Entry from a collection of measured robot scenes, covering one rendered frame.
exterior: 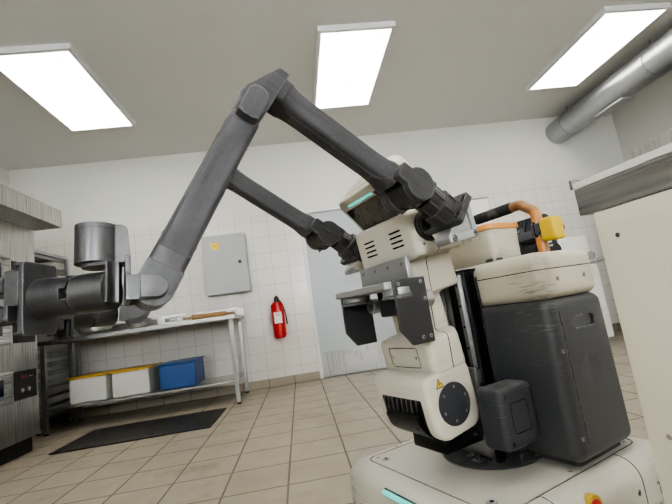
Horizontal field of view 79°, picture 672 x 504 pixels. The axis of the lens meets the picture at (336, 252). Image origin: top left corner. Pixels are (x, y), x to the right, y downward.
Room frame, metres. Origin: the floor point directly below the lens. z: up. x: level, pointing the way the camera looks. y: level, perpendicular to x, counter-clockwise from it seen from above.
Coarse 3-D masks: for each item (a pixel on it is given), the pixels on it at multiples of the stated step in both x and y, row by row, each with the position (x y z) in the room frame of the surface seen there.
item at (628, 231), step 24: (600, 216) 0.67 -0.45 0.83; (624, 216) 0.64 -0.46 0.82; (648, 216) 0.60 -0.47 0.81; (600, 240) 0.68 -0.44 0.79; (624, 240) 0.64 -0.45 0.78; (648, 240) 0.61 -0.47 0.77; (624, 264) 0.65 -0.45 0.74; (648, 264) 0.62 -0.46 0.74; (624, 288) 0.66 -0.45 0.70; (648, 288) 0.63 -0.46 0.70; (624, 312) 0.67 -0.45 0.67; (648, 312) 0.63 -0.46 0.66; (624, 336) 0.68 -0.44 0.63; (648, 336) 0.64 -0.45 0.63; (648, 360) 0.65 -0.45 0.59; (648, 384) 0.66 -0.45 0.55; (648, 408) 0.67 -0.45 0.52; (648, 432) 0.68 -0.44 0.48
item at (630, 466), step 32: (416, 448) 1.36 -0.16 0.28; (640, 448) 1.13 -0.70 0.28; (352, 480) 1.32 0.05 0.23; (384, 480) 1.19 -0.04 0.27; (416, 480) 1.13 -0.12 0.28; (448, 480) 1.10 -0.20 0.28; (480, 480) 1.08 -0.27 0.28; (512, 480) 1.05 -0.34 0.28; (544, 480) 1.03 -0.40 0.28; (576, 480) 1.01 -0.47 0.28; (608, 480) 1.02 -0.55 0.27; (640, 480) 1.06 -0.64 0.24
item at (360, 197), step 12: (396, 156) 1.05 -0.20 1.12; (360, 180) 1.14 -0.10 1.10; (348, 192) 1.15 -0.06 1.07; (360, 192) 1.06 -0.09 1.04; (372, 192) 1.03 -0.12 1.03; (348, 204) 1.14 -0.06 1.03; (360, 204) 1.11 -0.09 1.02; (372, 204) 1.08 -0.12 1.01; (348, 216) 1.18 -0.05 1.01; (360, 216) 1.15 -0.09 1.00; (372, 216) 1.12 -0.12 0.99; (384, 216) 1.09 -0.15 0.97; (360, 228) 1.20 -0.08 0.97
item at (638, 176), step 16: (640, 160) 0.60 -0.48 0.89; (656, 160) 0.58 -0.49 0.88; (592, 176) 0.68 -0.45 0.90; (608, 176) 0.65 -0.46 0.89; (624, 176) 0.63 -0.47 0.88; (640, 176) 0.61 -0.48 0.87; (656, 176) 0.59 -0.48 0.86; (576, 192) 0.72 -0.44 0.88; (592, 192) 0.69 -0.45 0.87; (608, 192) 0.66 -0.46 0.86; (624, 192) 0.64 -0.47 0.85; (640, 192) 0.61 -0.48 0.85; (592, 208) 0.69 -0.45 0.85
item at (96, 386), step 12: (96, 372) 4.41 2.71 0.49; (108, 372) 4.16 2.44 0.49; (72, 384) 4.10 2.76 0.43; (84, 384) 4.11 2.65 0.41; (96, 384) 4.11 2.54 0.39; (108, 384) 4.17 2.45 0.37; (72, 396) 4.10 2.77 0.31; (84, 396) 4.11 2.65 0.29; (96, 396) 4.11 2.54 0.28; (108, 396) 4.15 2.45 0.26
